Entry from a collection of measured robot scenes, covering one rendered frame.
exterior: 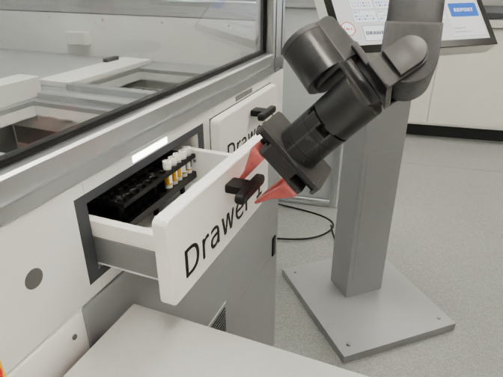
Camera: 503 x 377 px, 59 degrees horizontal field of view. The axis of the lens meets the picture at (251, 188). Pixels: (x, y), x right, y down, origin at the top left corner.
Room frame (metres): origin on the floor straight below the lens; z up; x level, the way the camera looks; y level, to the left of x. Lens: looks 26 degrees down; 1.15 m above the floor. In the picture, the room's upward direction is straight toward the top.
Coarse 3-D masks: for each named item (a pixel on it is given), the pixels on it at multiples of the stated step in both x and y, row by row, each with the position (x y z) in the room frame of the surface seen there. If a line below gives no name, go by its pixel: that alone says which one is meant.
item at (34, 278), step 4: (36, 268) 0.36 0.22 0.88; (28, 272) 0.35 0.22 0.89; (32, 272) 0.36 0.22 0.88; (36, 272) 0.36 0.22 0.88; (40, 272) 0.37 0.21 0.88; (28, 276) 0.35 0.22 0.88; (32, 276) 0.36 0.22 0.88; (36, 276) 0.36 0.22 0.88; (40, 276) 0.36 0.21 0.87; (28, 280) 0.35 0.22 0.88; (32, 280) 0.36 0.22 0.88; (36, 280) 0.36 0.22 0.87; (40, 280) 0.36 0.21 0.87; (28, 284) 0.35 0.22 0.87; (32, 284) 0.35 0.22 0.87; (36, 284) 0.36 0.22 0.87; (28, 288) 0.35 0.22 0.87; (32, 288) 0.35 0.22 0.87
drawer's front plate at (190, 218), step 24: (216, 168) 0.51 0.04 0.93; (240, 168) 0.55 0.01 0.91; (264, 168) 0.63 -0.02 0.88; (192, 192) 0.44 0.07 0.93; (216, 192) 0.48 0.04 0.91; (168, 216) 0.39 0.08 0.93; (192, 216) 0.43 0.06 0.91; (216, 216) 0.48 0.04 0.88; (168, 240) 0.38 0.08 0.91; (192, 240) 0.42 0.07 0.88; (216, 240) 0.48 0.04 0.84; (168, 264) 0.38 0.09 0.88; (192, 264) 0.42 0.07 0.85; (168, 288) 0.38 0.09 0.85
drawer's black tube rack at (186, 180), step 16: (160, 160) 0.60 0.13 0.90; (144, 176) 0.56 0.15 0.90; (192, 176) 0.62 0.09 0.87; (112, 192) 0.50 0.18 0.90; (160, 192) 0.56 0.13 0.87; (176, 192) 0.57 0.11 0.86; (96, 208) 0.52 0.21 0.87; (112, 208) 0.51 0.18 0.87; (128, 208) 0.52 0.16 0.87; (144, 208) 0.51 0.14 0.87
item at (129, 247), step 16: (192, 160) 0.66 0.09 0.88; (208, 160) 0.65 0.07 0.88; (160, 208) 0.57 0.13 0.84; (96, 224) 0.44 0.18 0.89; (112, 224) 0.43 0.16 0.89; (128, 224) 0.43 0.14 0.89; (144, 224) 0.53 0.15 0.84; (96, 240) 0.44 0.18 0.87; (112, 240) 0.43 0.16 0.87; (128, 240) 0.42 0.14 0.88; (144, 240) 0.41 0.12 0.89; (112, 256) 0.43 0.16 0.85; (128, 256) 0.42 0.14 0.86; (144, 256) 0.41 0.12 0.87; (144, 272) 0.41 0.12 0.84
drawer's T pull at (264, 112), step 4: (256, 108) 0.84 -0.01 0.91; (260, 108) 0.84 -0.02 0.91; (264, 108) 0.84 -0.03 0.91; (268, 108) 0.83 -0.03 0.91; (272, 108) 0.84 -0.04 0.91; (252, 112) 0.83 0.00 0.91; (256, 112) 0.82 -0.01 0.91; (260, 112) 0.81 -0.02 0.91; (264, 112) 0.81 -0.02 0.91; (268, 112) 0.82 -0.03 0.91; (272, 112) 0.84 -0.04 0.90; (256, 116) 0.82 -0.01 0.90; (260, 116) 0.79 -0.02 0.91; (264, 116) 0.80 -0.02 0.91; (268, 116) 0.82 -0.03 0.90; (260, 120) 0.80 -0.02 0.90
